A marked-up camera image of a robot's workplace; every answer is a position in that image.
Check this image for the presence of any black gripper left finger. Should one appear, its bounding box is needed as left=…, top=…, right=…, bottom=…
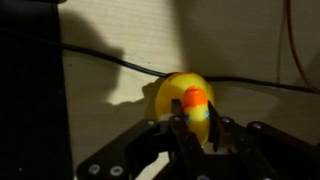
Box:
left=75, top=98, right=206, bottom=180

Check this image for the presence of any red mouse cable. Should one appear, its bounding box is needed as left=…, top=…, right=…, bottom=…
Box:
left=285, top=0, right=318, bottom=94

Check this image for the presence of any black desk mat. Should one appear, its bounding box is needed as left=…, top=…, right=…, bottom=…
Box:
left=0, top=0, right=74, bottom=180

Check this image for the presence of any black keyboard cable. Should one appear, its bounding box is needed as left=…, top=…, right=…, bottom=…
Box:
left=56, top=41, right=320, bottom=95

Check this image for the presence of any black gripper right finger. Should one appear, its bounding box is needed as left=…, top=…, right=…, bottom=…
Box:
left=207, top=101, right=320, bottom=180

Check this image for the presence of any yellow rubber duck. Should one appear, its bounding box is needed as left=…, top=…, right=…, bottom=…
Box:
left=154, top=71, right=216, bottom=146

